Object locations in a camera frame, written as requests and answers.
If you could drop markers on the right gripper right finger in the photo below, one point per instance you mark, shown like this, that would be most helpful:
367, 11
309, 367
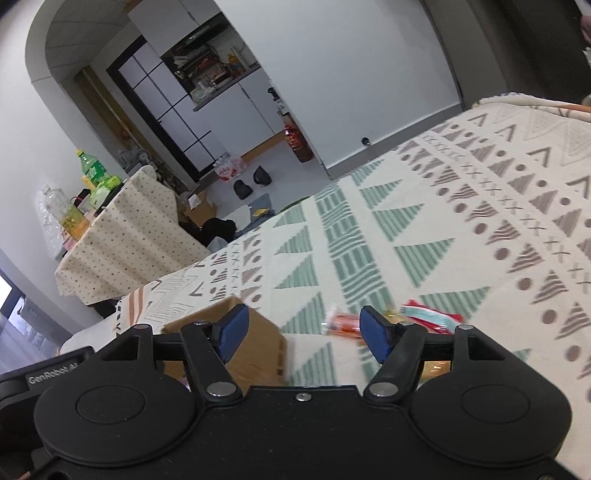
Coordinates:
398, 348

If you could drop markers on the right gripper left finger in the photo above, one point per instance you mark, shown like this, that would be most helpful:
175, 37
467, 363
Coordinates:
208, 347

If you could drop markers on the orange biscuit pack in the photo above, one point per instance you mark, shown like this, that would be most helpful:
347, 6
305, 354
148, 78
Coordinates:
434, 369

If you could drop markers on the red white snack packet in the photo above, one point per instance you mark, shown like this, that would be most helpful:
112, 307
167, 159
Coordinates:
434, 320

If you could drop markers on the brown cardboard box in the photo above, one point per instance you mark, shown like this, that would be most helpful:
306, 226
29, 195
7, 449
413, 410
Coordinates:
262, 356

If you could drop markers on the orange small snack packet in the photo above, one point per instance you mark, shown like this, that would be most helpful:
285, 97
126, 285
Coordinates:
342, 324

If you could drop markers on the dotted cream tablecloth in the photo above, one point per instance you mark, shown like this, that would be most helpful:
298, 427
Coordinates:
136, 239

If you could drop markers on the small floor cardboard box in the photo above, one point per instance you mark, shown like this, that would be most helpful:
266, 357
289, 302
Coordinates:
199, 208

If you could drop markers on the black shoe left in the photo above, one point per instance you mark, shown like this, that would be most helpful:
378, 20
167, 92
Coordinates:
242, 190

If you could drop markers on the black shoe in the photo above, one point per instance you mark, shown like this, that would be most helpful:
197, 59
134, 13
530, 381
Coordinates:
261, 177
242, 190

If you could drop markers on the patterned bed cover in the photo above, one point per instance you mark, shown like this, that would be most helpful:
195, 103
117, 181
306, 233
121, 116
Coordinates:
486, 216

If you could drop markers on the yellow drink bottle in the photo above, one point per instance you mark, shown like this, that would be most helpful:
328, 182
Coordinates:
74, 222

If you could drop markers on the black shoe right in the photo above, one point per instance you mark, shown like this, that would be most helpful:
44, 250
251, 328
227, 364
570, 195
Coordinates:
261, 177

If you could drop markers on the red white plastic bag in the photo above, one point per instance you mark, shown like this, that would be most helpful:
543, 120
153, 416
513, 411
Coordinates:
228, 167

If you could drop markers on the green soda bottle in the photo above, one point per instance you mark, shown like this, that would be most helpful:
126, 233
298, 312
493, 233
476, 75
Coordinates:
95, 173

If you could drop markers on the red oil bottle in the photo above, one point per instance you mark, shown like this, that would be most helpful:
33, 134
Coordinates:
296, 141

